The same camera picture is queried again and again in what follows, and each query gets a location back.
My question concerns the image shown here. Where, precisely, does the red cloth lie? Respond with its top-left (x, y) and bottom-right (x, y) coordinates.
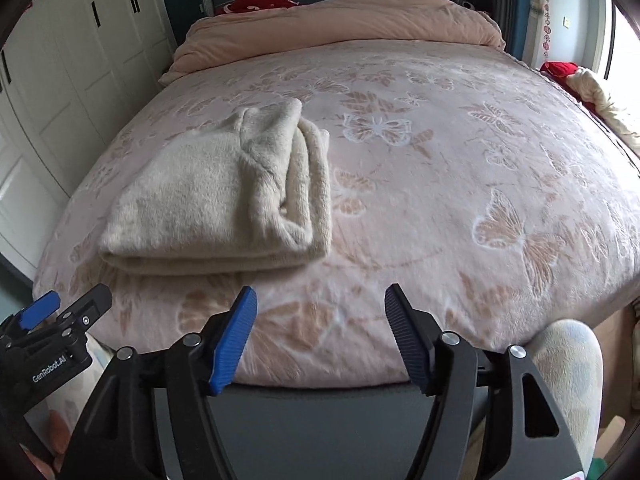
top-left (539, 60), bottom-right (581, 92)

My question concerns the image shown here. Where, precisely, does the pink butterfly print blanket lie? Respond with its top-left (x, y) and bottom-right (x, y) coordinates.
top-left (32, 40), bottom-right (640, 391)

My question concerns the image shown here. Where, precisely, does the white wardrobe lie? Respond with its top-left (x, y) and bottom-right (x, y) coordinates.
top-left (0, 0), bottom-right (177, 273)

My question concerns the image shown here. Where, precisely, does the cream knit sweater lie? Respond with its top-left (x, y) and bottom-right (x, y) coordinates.
top-left (97, 97), bottom-right (333, 277)

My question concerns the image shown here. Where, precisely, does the window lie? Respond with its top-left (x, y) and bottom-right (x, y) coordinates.
top-left (602, 0), bottom-right (640, 86)

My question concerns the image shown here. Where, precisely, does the cream fluffy cloth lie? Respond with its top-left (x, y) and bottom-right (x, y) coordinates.
top-left (565, 66), bottom-right (640, 153)

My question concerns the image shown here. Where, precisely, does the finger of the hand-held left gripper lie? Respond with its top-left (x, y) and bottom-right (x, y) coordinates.
top-left (14, 291), bottom-right (62, 332)
top-left (57, 283), bottom-right (113, 334)

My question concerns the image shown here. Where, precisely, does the red pillow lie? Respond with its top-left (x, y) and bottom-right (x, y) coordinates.
top-left (222, 0), bottom-right (301, 16)

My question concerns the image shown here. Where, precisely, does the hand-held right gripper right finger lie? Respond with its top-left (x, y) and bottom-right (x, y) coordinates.
top-left (384, 283), bottom-right (586, 480)

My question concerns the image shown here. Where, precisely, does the pink duvet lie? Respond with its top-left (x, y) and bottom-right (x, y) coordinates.
top-left (159, 0), bottom-right (507, 86)

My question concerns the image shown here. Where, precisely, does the red patterned curtain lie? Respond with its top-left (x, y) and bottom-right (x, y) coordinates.
top-left (529, 0), bottom-right (557, 67)

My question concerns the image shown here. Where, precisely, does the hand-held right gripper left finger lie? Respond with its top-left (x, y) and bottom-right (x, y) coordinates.
top-left (57, 286), bottom-right (258, 480)

